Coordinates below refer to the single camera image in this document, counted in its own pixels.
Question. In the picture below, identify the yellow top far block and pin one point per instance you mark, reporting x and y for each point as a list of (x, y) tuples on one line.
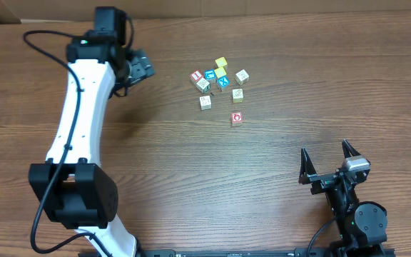
[(221, 63)]

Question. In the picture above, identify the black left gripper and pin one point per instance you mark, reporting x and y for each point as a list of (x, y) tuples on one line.
[(141, 63)]

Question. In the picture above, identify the green C wooden block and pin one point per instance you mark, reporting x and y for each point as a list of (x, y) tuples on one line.
[(203, 85)]

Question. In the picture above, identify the yellow top middle block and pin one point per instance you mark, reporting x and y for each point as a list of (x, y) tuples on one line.
[(220, 72)]

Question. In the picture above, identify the blue X wooden block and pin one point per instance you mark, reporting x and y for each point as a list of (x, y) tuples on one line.
[(223, 83)]

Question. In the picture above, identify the plain wooden block red print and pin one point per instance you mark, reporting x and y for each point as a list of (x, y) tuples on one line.
[(242, 77)]

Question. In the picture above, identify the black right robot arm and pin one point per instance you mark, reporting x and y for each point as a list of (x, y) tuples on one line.
[(361, 224)]

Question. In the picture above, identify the brown cardboard backdrop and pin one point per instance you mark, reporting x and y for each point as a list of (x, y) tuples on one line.
[(13, 11)]

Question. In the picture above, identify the red O wooden block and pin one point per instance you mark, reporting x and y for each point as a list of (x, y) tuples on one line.
[(236, 119)]

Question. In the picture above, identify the red I wooden block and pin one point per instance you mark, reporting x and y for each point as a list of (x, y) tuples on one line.
[(196, 76)]

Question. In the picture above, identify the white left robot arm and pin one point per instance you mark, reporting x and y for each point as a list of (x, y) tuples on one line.
[(70, 185)]

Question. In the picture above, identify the plain wooden block green side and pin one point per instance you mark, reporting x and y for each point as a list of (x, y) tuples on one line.
[(205, 103)]

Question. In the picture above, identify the blue L wooden block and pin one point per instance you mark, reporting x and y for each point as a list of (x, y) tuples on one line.
[(210, 76)]

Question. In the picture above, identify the yellow framed wooden block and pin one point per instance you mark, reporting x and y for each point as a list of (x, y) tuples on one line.
[(237, 96)]

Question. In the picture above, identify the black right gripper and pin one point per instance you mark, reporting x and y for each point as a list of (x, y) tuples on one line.
[(329, 177)]

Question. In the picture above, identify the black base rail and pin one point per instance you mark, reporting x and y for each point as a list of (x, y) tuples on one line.
[(297, 252)]

